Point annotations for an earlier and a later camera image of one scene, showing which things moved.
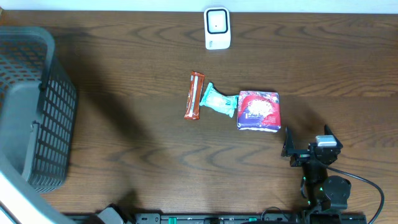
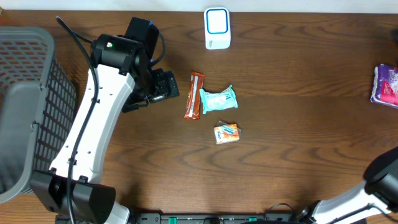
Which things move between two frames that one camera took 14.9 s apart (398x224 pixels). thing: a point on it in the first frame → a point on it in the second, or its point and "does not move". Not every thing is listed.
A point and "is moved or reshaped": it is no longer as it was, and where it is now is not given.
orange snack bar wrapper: [192, 112] does not move
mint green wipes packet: [221, 102] is moved or reshaped
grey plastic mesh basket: [38, 104] does not move
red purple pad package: [259, 111] → [385, 86]
